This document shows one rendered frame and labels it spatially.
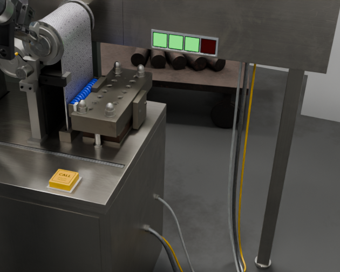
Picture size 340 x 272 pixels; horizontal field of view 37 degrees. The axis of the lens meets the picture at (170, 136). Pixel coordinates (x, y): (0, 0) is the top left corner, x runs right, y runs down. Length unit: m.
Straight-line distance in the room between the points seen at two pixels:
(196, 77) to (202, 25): 1.74
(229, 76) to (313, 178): 0.91
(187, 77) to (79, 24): 1.85
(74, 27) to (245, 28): 0.58
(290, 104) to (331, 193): 1.21
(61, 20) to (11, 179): 0.54
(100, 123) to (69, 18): 0.37
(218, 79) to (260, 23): 1.79
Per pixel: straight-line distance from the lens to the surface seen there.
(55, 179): 1.63
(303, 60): 1.86
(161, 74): 3.61
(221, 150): 3.44
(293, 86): 2.08
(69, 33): 1.76
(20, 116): 2.03
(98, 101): 1.82
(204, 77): 3.60
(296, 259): 2.75
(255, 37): 1.84
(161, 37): 1.91
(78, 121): 1.75
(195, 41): 1.88
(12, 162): 1.77
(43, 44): 1.70
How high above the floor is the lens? 1.89
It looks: 32 degrees down
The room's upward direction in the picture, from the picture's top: 2 degrees clockwise
